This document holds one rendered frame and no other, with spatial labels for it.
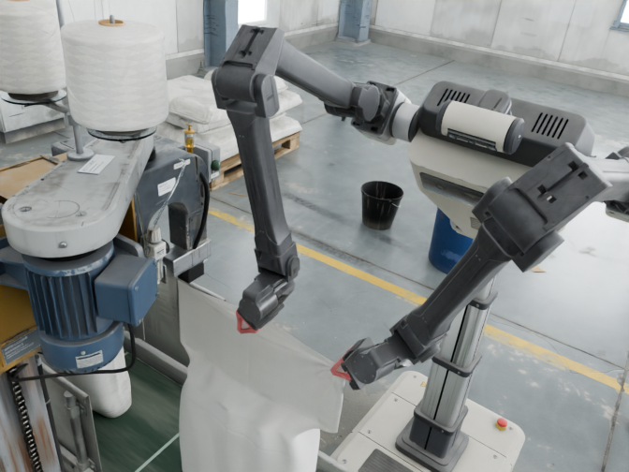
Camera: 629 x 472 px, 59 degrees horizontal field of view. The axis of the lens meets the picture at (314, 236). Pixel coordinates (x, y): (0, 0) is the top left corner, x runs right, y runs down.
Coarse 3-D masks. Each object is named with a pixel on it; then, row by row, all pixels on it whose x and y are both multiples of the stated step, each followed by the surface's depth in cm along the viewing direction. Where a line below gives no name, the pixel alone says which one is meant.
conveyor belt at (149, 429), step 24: (144, 384) 196; (168, 384) 197; (144, 408) 187; (168, 408) 188; (96, 432) 177; (120, 432) 178; (144, 432) 179; (168, 432) 180; (120, 456) 171; (144, 456) 171; (168, 456) 172
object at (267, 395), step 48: (192, 288) 136; (192, 336) 145; (240, 336) 130; (288, 336) 125; (192, 384) 141; (240, 384) 138; (288, 384) 128; (336, 384) 120; (192, 432) 146; (240, 432) 135; (288, 432) 130; (336, 432) 127
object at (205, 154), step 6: (198, 144) 143; (204, 144) 143; (210, 144) 143; (198, 150) 141; (204, 150) 140; (210, 150) 140; (216, 150) 142; (204, 156) 141; (210, 156) 141; (216, 156) 143; (210, 162) 142; (210, 168) 142; (210, 174) 143; (210, 180) 144
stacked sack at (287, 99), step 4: (284, 92) 477; (288, 92) 479; (292, 92) 480; (280, 96) 464; (284, 96) 465; (288, 96) 467; (292, 96) 469; (296, 96) 473; (280, 100) 457; (284, 100) 460; (288, 100) 464; (292, 100) 468; (296, 100) 473; (300, 100) 481; (280, 104) 455; (284, 104) 459; (288, 104) 464; (292, 104) 469; (296, 104) 475; (280, 108) 455; (284, 108) 460; (288, 108) 466
